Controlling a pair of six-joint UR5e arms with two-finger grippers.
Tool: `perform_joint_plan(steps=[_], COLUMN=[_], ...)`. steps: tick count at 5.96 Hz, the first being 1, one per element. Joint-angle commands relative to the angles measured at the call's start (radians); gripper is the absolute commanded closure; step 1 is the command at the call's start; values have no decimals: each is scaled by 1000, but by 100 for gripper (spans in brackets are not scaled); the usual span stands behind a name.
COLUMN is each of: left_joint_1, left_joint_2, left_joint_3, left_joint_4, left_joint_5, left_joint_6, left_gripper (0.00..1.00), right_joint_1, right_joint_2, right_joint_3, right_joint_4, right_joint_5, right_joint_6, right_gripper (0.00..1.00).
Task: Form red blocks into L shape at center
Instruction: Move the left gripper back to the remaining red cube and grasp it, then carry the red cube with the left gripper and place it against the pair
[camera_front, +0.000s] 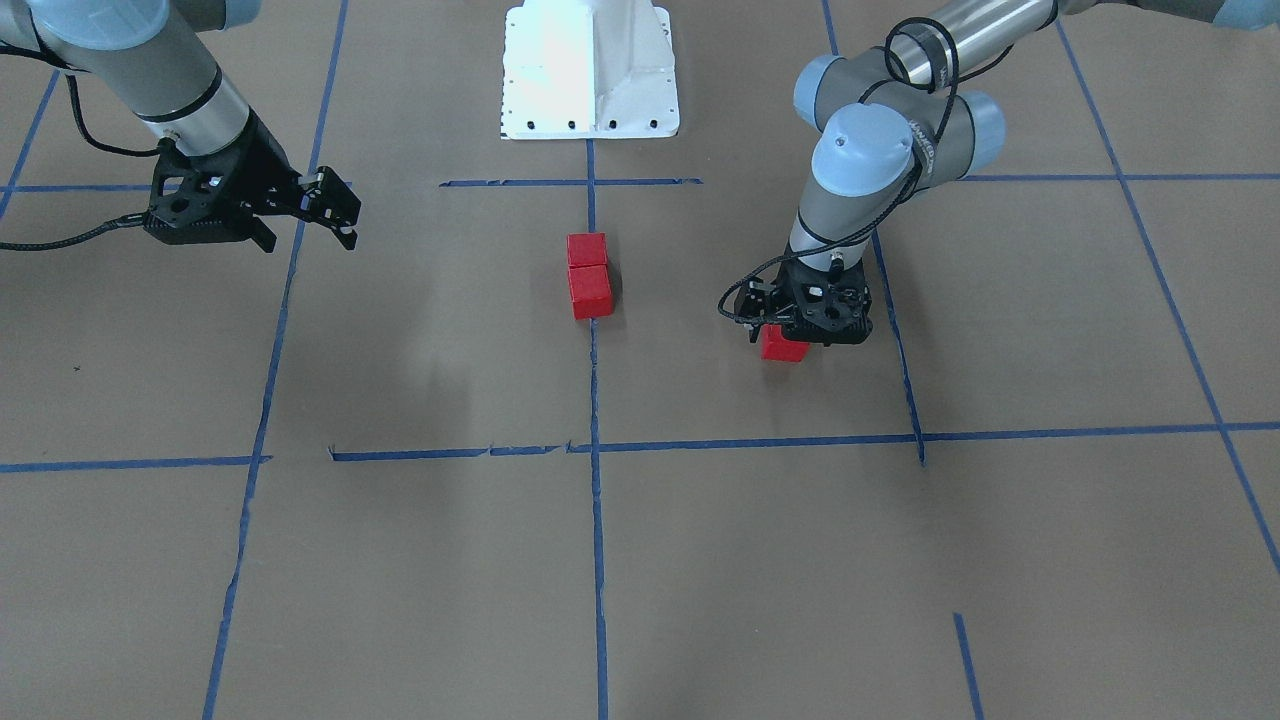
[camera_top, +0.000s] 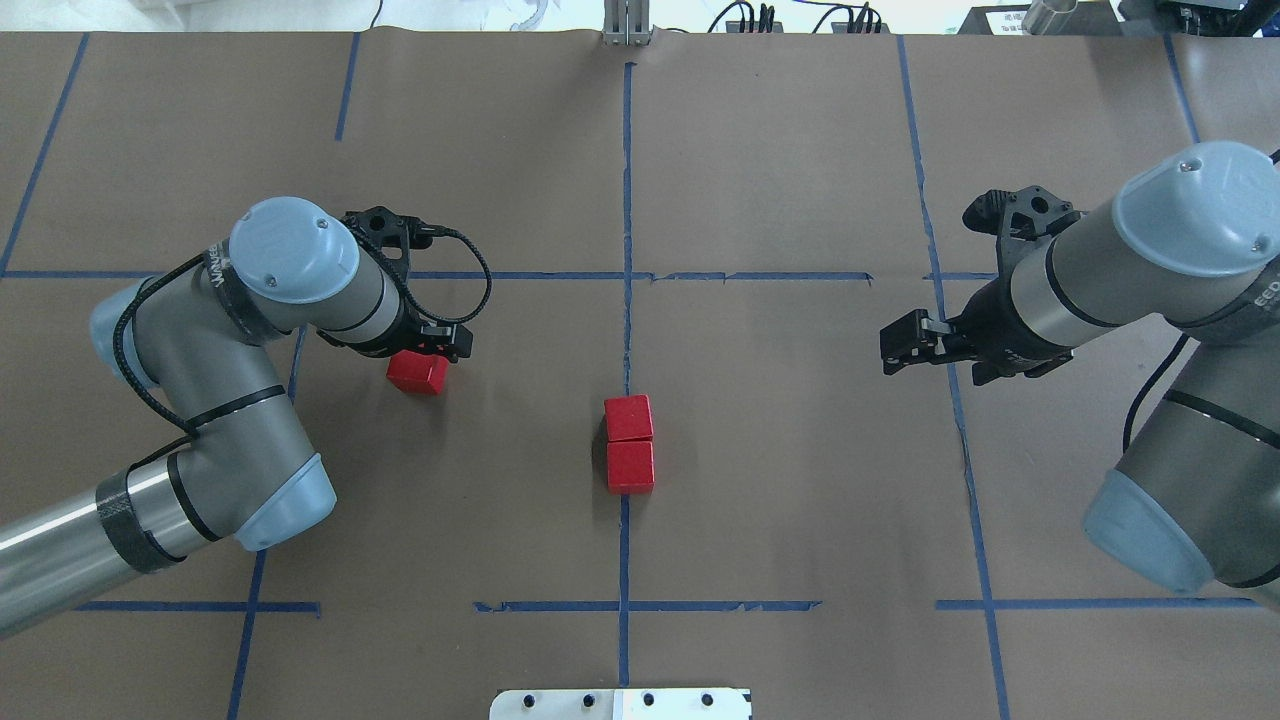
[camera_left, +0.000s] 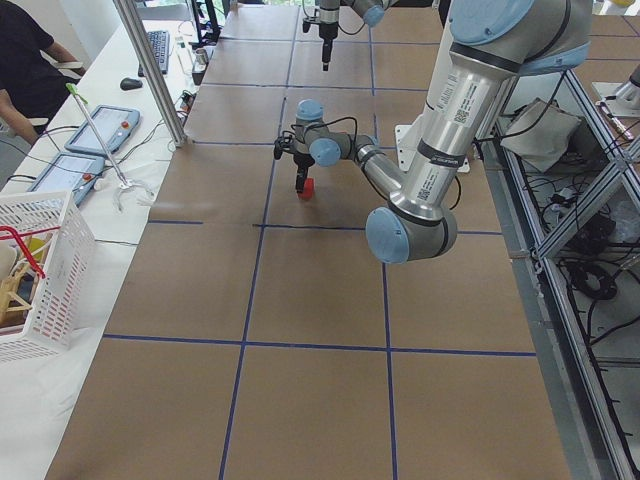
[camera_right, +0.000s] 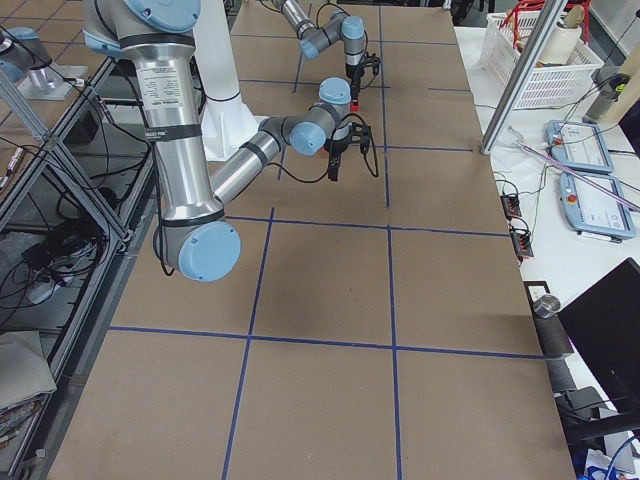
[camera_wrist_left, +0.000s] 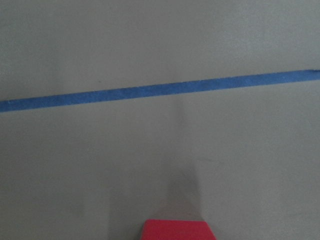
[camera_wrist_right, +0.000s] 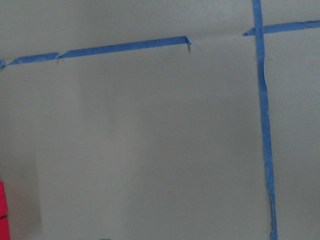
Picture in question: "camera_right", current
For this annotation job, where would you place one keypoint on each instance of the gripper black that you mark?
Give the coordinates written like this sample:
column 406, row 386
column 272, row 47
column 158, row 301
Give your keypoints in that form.
column 335, row 148
column 354, row 75

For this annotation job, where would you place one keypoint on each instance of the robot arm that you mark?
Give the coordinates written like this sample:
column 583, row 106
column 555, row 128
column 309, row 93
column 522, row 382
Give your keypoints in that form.
column 194, row 237
column 313, row 40

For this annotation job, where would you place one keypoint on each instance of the reacher grabber stick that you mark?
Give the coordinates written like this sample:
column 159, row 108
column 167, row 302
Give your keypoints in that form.
column 521, row 144

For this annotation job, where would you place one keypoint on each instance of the white plastic basket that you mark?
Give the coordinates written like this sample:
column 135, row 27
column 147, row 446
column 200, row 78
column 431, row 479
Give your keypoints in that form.
column 553, row 83

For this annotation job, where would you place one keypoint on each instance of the teach pendant far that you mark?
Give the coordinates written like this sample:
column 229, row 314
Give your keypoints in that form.
column 580, row 146

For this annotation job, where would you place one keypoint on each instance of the teach pendant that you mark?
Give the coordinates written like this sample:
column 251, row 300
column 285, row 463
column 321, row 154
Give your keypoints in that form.
column 580, row 146
column 596, row 211

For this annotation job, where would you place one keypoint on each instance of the teach pendant near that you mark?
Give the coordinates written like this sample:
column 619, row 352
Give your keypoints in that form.
column 596, row 211

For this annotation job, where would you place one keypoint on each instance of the metal cup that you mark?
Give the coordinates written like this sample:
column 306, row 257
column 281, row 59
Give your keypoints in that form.
column 546, row 306

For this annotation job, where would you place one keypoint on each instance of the black monitor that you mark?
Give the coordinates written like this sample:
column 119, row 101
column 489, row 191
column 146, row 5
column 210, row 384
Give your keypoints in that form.
column 603, row 325

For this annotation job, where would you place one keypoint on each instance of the white pedestal column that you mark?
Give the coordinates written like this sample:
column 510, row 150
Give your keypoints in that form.
column 226, row 121

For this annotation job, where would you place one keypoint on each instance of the aluminium frame post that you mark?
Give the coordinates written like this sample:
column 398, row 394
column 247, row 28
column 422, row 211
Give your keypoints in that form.
column 522, row 72

